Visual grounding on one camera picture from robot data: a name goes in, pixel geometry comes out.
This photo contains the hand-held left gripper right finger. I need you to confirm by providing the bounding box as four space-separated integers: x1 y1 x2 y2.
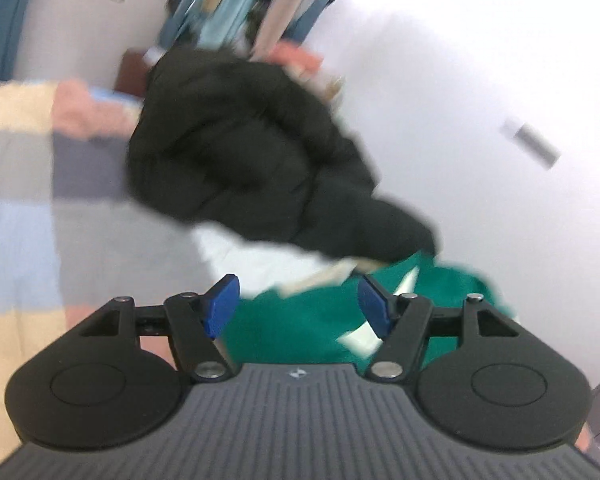
357 275 521 382

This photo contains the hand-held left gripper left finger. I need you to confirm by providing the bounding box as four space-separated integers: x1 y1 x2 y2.
80 274 242 384

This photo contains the green sweatshirt with white print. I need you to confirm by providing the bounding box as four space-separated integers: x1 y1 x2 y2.
222 252 518 367

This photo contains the white cloth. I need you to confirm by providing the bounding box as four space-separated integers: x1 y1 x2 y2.
190 225 341 297

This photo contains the black puffer jacket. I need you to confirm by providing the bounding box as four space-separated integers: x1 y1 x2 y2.
125 45 442 264

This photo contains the colour-block patchwork blanket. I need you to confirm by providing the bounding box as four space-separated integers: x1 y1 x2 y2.
0 80 261 471

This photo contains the brown furniture piece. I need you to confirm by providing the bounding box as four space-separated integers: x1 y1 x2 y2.
114 48 155 99

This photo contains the coral pink cloth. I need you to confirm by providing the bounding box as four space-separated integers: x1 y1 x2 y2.
271 42 324 80

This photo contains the light blue hanging garment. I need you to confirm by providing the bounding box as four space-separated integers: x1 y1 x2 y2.
195 0 263 52

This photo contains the beige hanging garment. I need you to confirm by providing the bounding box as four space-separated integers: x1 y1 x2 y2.
251 0 333 57

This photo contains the grey wall plate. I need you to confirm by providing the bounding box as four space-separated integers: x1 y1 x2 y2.
500 117 562 167

